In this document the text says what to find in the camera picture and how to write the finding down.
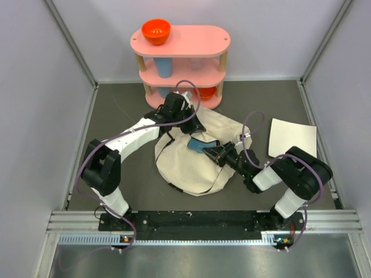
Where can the blue cup shelf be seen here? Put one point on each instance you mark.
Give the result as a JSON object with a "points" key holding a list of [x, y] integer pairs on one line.
{"points": [[164, 66], [164, 91]]}

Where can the grey cable duct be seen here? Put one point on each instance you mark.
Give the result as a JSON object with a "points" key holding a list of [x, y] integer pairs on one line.
{"points": [[269, 238]]}

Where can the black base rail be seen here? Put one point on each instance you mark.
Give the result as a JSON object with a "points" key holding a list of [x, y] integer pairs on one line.
{"points": [[167, 221]]}

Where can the cream canvas backpack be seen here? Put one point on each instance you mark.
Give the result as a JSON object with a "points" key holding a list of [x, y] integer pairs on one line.
{"points": [[186, 169]]}

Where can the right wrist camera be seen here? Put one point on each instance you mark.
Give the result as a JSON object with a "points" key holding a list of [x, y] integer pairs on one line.
{"points": [[240, 140]]}

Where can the orange bowl bottom shelf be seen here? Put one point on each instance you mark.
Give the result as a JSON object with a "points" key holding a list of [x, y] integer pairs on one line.
{"points": [[207, 93]]}

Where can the pink three-tier shelf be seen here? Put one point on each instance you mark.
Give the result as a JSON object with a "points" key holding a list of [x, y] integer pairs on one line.
{"points": [[208, 42]]}

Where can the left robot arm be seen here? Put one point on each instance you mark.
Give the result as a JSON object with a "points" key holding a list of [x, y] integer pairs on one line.
{"points": [[101, 168]]}

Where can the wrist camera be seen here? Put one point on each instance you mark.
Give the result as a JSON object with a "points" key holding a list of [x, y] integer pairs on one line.
{"points": [[240, 140], [187, 96]]}

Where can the blue cup bottom shelf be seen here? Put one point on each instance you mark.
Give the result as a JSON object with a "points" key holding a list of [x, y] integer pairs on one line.
{"points": [[164, 91]]}

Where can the blue cup middle shelf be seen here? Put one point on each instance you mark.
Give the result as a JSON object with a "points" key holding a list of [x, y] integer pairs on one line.
{"points": [[164, 66]]}

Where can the orange bowl on shelf top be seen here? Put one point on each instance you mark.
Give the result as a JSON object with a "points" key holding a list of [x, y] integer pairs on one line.
{"points": [[156, 31]]}

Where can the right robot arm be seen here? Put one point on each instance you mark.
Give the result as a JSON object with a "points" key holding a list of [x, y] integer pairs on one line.
{"points": [[302, 173]]}

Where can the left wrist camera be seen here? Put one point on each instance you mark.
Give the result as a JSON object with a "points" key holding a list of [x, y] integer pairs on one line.
{"points": [[187, 96]]}

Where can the white square board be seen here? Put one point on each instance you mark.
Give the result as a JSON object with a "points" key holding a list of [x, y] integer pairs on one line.
{"points": [[284, 135]]}

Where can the small teal notebook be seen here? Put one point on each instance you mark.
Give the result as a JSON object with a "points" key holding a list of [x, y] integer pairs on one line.
{"points": [[198, 145]]}

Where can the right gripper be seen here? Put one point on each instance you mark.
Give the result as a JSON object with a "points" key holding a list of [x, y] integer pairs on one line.
{"points": [[219, 153]]}

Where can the clear glass cup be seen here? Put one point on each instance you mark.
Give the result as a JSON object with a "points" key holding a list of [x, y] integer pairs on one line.
{"points": [[196, 63]]}

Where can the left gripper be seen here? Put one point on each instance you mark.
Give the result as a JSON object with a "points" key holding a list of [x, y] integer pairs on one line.
{"points": [[196, 126]]}

